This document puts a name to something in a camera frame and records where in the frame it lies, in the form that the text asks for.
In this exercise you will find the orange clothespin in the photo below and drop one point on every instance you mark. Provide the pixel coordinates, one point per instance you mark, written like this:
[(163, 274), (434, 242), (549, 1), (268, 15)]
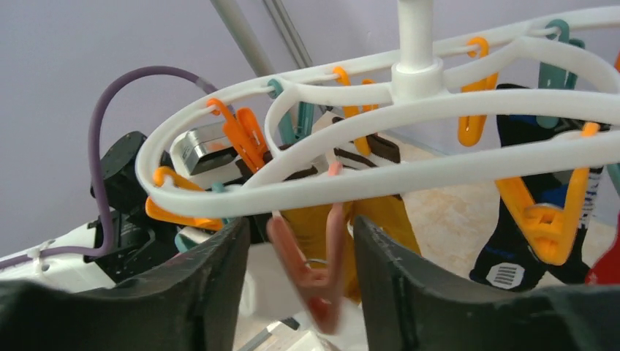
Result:
[(244, 133)]

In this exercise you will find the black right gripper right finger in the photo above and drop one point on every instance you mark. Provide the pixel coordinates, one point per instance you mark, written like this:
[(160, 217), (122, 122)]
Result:
[(410, 303)]

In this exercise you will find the white plastic clip hanger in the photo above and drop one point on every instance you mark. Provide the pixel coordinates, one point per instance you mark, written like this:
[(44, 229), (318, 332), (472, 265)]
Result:
[(344, 158)]

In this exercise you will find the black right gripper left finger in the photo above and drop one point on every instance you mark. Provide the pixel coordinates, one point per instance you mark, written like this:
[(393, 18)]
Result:
[(191, 302)]

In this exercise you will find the white sock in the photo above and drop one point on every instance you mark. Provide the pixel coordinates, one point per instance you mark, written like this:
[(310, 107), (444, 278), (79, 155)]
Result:
[(268, 296)]

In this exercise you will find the white metal drying rack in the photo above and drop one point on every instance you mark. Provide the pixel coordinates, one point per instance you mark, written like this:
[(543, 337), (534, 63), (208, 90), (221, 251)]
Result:
[(265, 34)]

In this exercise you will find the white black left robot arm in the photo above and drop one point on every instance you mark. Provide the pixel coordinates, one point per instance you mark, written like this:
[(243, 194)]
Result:
[(139, 242)]

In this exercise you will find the mustard yellow sock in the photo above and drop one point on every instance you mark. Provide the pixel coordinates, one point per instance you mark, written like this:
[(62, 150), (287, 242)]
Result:
[(388, 213)]

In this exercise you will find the pink clothespin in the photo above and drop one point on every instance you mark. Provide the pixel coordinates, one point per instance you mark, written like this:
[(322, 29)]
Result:
[(320, 289)]

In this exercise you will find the teal clothespin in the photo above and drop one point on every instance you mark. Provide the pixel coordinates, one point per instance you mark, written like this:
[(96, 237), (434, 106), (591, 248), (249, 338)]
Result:
[(290, 114)]

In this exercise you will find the black sock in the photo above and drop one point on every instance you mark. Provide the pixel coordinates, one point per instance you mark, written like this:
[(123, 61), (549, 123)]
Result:
[(542, 224)]

